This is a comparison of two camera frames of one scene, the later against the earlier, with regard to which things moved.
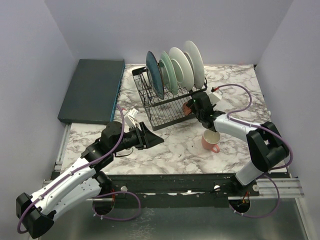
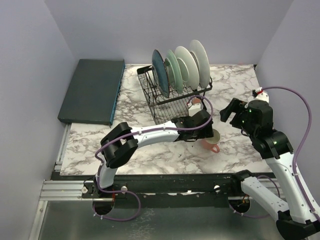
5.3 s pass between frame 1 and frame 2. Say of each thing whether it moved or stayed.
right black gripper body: moved
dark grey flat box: stayed
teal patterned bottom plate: stayed
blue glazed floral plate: moved
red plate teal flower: moved
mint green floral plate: moved
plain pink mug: stayed
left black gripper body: moved
